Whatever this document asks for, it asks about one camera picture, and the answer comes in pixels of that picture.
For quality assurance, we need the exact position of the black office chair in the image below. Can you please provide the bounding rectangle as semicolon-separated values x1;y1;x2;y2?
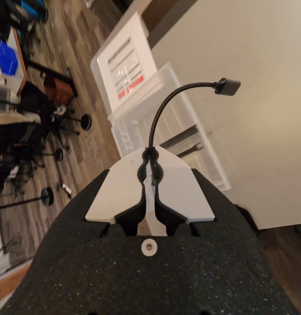
16;81;92;150
0;123;65;207

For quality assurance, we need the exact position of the clear plastic bin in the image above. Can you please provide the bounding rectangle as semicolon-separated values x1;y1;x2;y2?
108;63;231;192

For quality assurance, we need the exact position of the black braided cable grey plug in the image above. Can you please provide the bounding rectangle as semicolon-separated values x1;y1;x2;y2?
147;77;242;154

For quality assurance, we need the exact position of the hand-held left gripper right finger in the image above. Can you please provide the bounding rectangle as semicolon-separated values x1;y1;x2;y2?
152;145;216;230

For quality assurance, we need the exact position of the blue bin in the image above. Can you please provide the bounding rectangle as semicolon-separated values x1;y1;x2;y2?
0;40;19;75

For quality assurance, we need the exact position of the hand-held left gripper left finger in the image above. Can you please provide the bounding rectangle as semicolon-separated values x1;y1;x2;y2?
85;147;150;230

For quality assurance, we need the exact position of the paper sheet red label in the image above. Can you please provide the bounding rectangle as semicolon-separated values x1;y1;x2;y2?
108;37;145;100

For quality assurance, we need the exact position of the wooden table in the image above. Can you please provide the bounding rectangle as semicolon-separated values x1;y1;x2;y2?
0;26;78;106

